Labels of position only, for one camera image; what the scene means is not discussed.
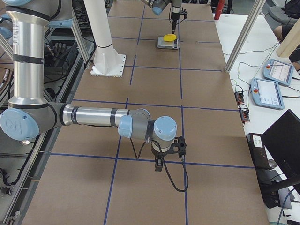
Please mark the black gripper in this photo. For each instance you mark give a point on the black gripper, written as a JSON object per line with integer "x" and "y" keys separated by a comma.
{"x": 159, "y": 155}
{"x": 174, "y": 15}

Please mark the yellow mango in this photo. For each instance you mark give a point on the yellow mango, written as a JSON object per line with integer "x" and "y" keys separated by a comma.
{"x": 169, "y": 37}

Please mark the digital kitchen scale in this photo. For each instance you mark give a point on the digital kitchen scale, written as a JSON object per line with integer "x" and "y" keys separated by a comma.
{"x": 173, "y": 45}

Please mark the red fire extinguisher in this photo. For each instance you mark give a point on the red fire extinguisher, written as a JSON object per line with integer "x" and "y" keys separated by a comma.
{"x": 219, "y": 9}

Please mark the brown paper table cover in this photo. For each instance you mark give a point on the brown paper table cover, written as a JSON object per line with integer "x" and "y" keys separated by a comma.
{"x": 95, "y": 177}

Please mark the orange black adapter board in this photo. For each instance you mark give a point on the orange black adapter board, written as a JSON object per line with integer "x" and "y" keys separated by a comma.
{"x": 244, "y": 115}
{"x": 239, "y": 96}

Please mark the black mini computer box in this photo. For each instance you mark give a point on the black mini computer box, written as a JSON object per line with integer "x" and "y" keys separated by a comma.
{"x": 258, "y": 152}

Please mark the far blue teach pendant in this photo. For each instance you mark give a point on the far blue teach pendant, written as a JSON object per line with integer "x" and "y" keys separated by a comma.
{"x": 278, "y": 71}

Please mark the blue teach pendant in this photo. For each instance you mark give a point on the blue teach pendant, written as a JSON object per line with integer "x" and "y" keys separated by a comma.
{"x": 278, "y": 71}
{"x": 266, "y": 93}

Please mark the near blue teach pendant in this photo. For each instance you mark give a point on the near blue teach pendant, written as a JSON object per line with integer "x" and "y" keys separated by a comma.
{"x": 266, "y": 93}

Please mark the black monitor stand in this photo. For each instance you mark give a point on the black monitor stand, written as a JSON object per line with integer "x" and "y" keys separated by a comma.
{"x": 272, "y": 189}

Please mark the black computer monitor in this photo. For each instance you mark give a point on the black computer monitor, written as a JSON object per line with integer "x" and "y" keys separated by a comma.
{"x": 282, "y": 140}

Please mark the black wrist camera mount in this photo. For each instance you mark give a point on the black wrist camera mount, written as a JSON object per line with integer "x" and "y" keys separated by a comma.
{"x": 184, "y": 13}
{"x": 178, "y": 146}

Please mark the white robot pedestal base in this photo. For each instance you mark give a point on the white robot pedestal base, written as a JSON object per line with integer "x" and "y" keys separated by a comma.
{"x": 106, "y": 62}

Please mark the aluminium frame post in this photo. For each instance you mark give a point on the aluminium frame post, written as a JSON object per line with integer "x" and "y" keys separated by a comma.
{"x": 257, "y": 7}

